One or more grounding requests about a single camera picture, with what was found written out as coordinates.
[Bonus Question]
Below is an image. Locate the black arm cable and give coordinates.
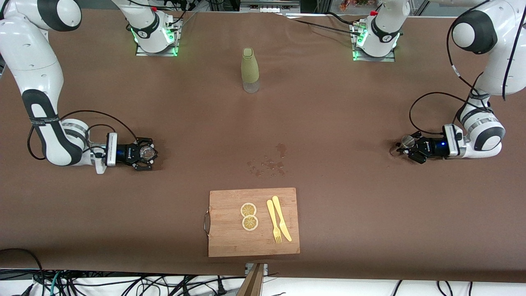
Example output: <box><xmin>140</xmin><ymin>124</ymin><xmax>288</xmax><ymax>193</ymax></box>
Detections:
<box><xmin>27</xmin><ymin>110</ymin><xmax>138</xmax><ymax>161</ymax></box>
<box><xmin>409</xmin><ymin>0</ymin><xmax>526</xmax><ymax>136</ymax></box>

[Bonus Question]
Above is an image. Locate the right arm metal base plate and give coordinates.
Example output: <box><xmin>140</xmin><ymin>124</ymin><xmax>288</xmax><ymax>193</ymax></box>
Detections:
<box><xmin>136</xmin><ymin>16</ymin><xmax>180</xmax><ymax>57</ymax></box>

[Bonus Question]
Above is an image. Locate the teal cable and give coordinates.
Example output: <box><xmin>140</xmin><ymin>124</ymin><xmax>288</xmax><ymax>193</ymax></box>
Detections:
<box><xmin>49</xmin><ymin>271</ymin><xmax>66</xmax><ymax>296</ymax></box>

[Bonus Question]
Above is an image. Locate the yellow plastic fork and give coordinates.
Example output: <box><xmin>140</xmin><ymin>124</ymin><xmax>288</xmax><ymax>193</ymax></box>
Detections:
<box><xmin>266</xmin><ymin>199</ymin><xmax>282</xmax><ymax>244</ymax></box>

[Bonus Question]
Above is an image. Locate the wooden cutting board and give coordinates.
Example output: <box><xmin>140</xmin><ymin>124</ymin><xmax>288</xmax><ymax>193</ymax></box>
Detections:
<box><xmin>203</xmin><ymin>187</ymin><xmax>300</xmax><ymax>258</ymax></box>

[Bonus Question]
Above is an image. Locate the steel double jigger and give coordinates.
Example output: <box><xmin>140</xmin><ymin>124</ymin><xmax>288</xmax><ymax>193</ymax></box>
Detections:
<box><xmin>390</xmin><ymin>135</ymin><xmax>416</xmax><ymax>157</ymax></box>

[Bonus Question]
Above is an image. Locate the thick black cable loop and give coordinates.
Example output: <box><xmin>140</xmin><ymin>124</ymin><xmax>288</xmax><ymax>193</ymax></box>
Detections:
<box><xmin>0</xmin><ymin>248</ymin><xmax>46</xmax><ymax>296</ymax></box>

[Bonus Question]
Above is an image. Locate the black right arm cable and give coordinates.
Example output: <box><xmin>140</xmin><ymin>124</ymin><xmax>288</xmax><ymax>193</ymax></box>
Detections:
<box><xmin>27</xmin><ymin>110</ymin><xmax>138</xmax><ymax>161</ymax></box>

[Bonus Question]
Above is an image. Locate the grey electrical box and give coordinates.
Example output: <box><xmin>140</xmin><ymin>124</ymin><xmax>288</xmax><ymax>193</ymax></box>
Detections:
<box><xmin>240</xmin><ymin>0</ymin><xmax>300</xmax><ymax>13</ymax></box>

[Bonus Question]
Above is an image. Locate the black base power cable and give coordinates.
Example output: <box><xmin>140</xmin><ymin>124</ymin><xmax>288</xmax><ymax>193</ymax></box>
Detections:
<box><xmin>284</xmin><ymin>12</ymin><xmax>362</xmax><ymax>35</ymax></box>

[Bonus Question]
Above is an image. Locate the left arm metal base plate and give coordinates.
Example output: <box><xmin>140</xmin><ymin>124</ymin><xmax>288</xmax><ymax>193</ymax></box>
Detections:
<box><xmin>352</xmin><ymin>21</ymin><xmax>396</xmax><ymax>62</ymax></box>

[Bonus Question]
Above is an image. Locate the upright support post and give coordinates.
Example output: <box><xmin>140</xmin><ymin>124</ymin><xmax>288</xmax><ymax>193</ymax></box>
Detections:
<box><xmin>237</xmin><ymin>264</ymin><xmax>265</xmax><ymax>296</ymax></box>

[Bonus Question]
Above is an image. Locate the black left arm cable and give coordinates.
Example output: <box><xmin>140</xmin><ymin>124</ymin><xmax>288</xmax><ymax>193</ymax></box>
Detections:
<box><xmin>409</xmin><ymin>0</ymin><xmax>526</xmax><ymax>136</ymax></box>

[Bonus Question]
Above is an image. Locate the brown table cover sheet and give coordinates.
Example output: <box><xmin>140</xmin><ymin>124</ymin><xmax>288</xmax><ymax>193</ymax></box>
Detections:
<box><xmin>0</xmin><ymin>7</ymin><xmax>526</xmax><ymax>283</ymax></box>

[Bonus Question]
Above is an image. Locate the green sleeved glass bottle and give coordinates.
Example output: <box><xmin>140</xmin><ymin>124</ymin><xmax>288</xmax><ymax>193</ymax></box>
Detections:
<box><xmin>241</xmin><ymin>48</ymin><xmax>260</xmax><ymax>94</ymax></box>

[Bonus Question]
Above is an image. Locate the yellow plastic knife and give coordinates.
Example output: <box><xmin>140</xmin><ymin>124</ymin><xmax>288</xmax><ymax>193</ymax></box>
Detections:
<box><xmin>272</xmin><ymin>196</ymin><xmax>293</xmax><ymax>242</ymax></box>

